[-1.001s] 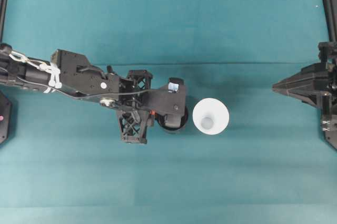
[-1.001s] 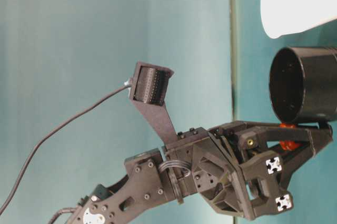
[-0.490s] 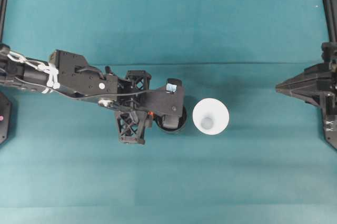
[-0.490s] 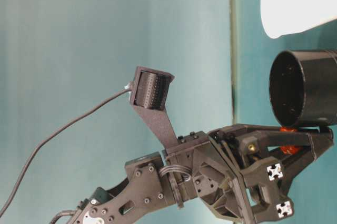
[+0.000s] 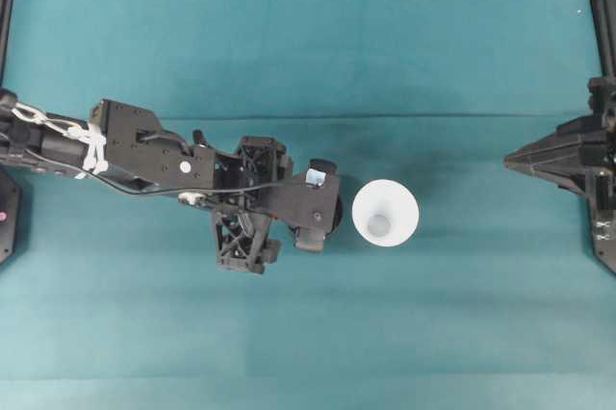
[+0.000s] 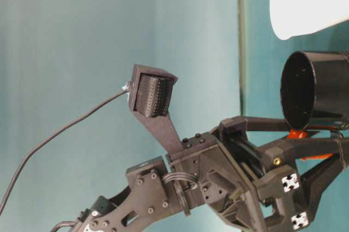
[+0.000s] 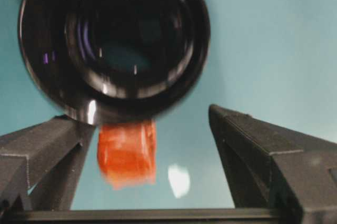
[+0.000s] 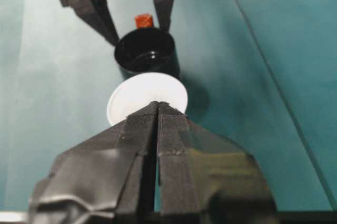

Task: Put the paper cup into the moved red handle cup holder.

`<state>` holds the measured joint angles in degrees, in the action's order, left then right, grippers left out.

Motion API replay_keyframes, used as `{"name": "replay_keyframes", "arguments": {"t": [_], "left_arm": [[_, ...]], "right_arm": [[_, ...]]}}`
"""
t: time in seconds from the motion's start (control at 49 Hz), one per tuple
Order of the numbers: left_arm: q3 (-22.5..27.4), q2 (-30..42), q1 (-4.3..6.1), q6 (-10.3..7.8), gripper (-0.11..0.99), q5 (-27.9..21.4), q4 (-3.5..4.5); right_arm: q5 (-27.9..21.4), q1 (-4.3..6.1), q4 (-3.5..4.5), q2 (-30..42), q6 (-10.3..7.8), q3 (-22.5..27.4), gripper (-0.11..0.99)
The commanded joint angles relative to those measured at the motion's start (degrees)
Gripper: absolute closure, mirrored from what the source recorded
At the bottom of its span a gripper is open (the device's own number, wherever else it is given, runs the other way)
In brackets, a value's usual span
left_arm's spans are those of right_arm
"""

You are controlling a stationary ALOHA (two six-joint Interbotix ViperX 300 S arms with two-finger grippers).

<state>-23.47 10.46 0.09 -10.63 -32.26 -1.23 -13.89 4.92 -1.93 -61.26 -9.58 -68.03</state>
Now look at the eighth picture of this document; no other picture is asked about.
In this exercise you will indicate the white paper cup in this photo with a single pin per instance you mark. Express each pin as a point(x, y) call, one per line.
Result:
point(147, 87)

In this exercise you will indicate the blue-green table cloth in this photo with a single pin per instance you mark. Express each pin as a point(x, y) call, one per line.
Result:
point(52, 76)

